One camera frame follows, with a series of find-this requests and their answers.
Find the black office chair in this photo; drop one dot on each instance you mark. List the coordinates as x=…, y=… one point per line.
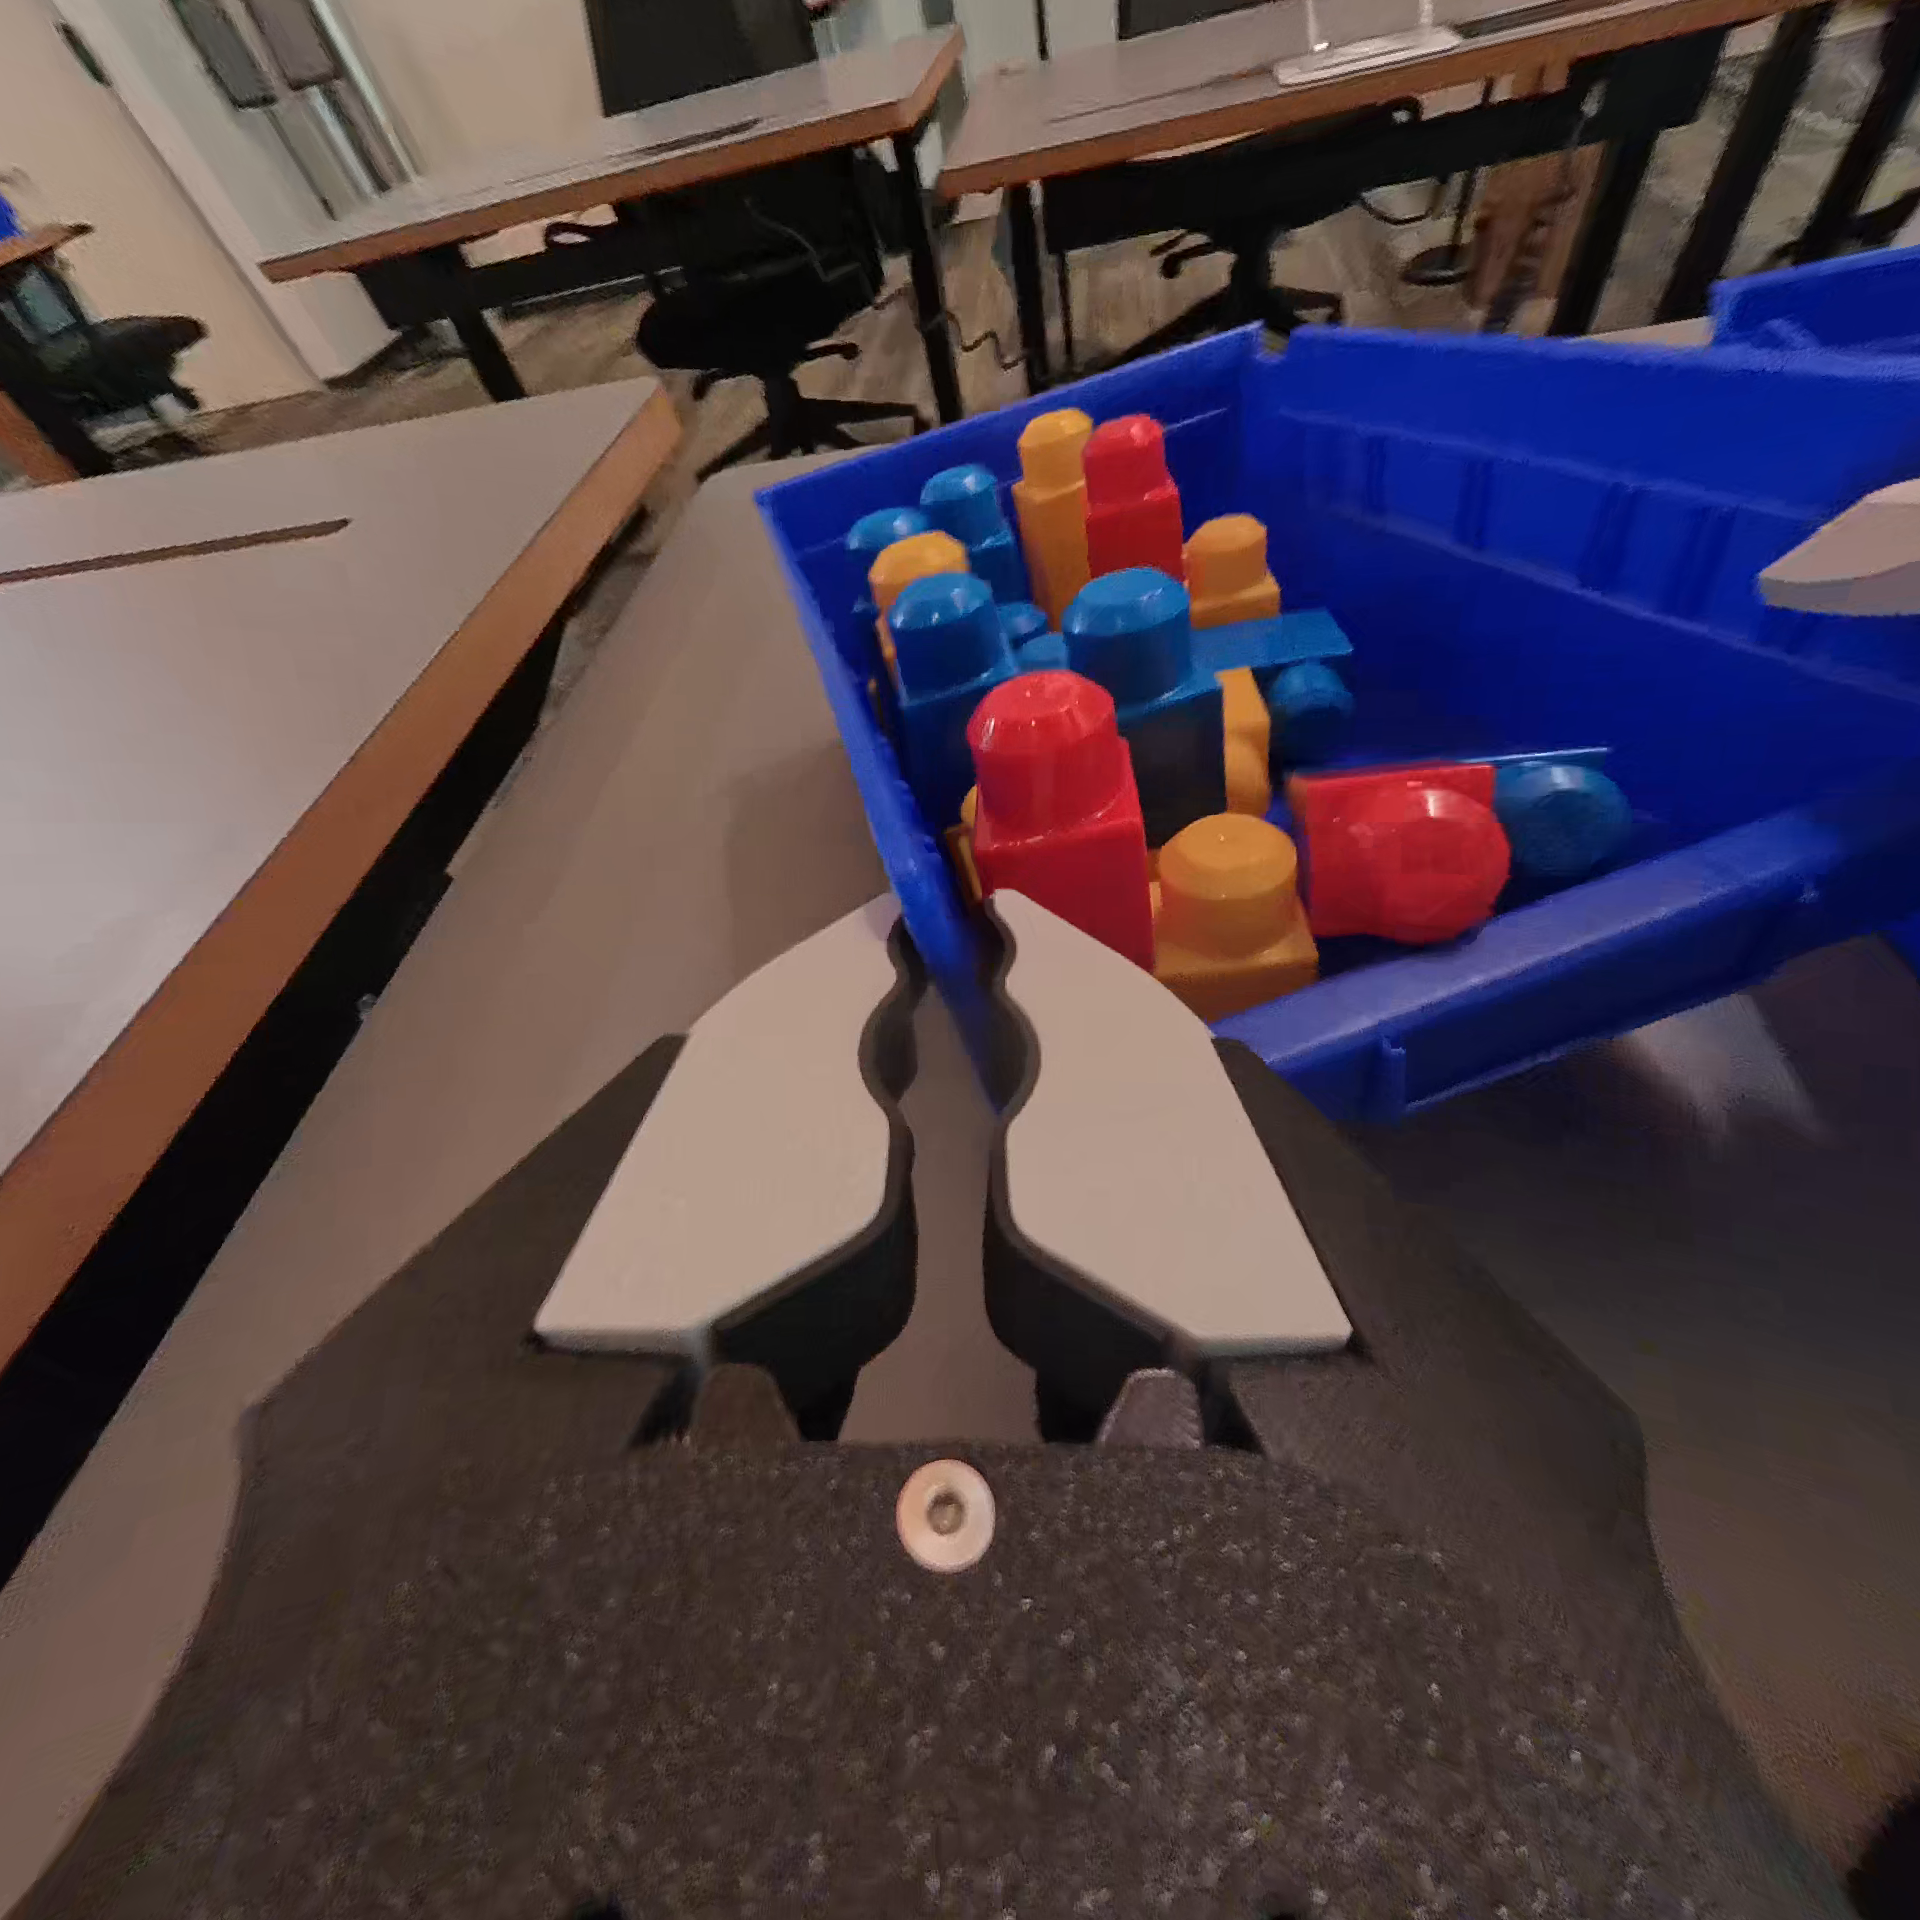
x=119, y=360
x=1276, y=224
x=750, y=317

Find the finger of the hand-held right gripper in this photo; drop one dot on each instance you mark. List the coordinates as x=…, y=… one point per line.
x=1862, y=557

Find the blue plastic bin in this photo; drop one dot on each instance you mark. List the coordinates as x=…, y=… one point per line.
x=1829, y=300
x=1500, y=495

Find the wooden top desk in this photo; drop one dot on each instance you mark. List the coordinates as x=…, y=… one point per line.
x=1201, y=106
x=599, y=166

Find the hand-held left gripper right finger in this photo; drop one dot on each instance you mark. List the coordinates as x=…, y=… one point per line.
x=1171, y=1172

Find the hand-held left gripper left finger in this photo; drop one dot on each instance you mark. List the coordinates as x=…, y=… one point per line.
x=721, y=1172

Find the pile of assorted building blocks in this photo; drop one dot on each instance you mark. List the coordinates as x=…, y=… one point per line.
x=1059, y=750

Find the grey desk with wooden edge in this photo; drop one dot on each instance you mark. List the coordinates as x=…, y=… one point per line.
x=224, y=750

